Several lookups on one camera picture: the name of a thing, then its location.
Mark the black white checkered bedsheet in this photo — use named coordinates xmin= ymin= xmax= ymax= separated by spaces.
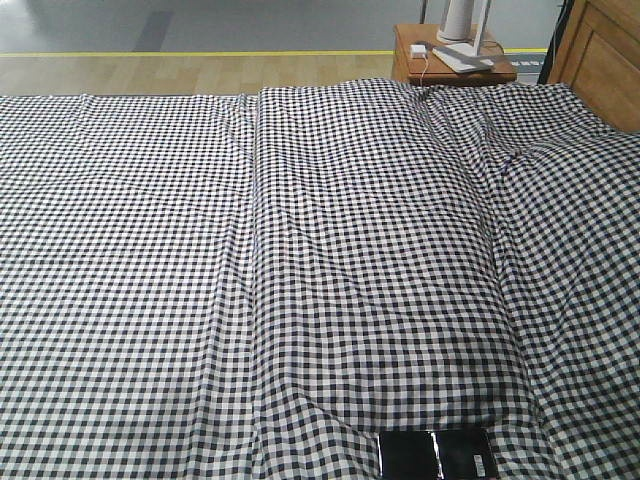
xmin=1 ymin=79 xmax=639 ymax=479

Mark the black foldable smartphone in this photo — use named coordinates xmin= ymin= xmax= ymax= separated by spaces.
xmin=377 ymin=427 xmax=499 ymax=480

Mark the wooden nightstand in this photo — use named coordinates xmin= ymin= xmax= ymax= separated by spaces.
xmin=392 ymin=23 xmax=518 ymax=87

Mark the white charger adapter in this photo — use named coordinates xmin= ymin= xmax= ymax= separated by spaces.
xmin=409 ymin=44 xmax=428 ymax=59

